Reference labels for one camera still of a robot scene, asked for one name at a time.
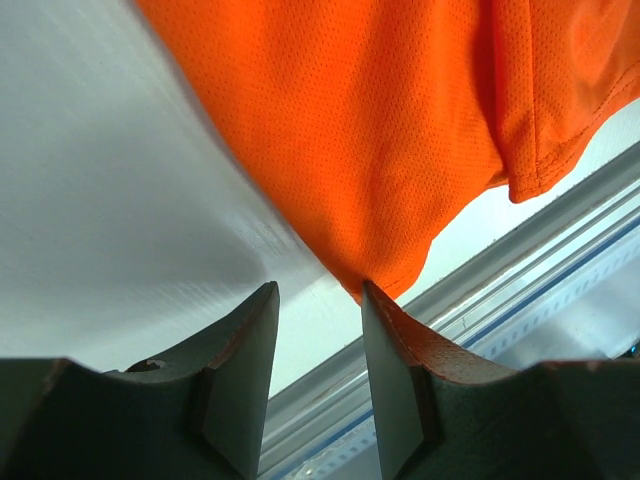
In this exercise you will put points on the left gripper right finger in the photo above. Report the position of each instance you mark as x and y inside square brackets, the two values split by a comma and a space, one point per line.
[443, 412]

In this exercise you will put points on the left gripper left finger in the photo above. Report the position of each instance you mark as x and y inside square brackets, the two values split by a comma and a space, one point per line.
[194, 411]

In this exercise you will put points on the orange t shirt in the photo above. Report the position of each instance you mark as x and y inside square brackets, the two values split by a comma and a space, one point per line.
[371, 124]

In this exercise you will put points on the aluminium mounting rail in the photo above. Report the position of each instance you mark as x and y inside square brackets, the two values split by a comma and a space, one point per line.
[597, 212]

